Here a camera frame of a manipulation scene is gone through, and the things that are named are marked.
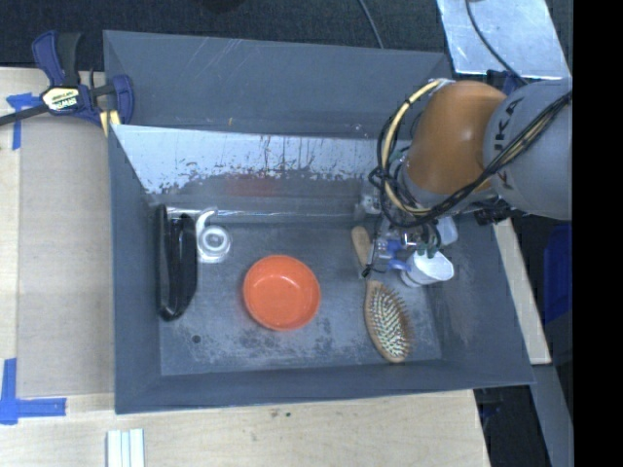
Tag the white plastic bottle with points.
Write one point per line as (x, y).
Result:
(434, 266)

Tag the wooden hairbrush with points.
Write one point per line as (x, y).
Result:
(389, 324)

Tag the orange plastic bowl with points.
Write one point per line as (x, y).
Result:
(281, 292)

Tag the clear glass jug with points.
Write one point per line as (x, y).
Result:
(213, 243)

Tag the grey metal bin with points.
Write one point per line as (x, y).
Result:
(292, 95)

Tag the brown cardboard board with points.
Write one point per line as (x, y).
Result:
(63, 261)

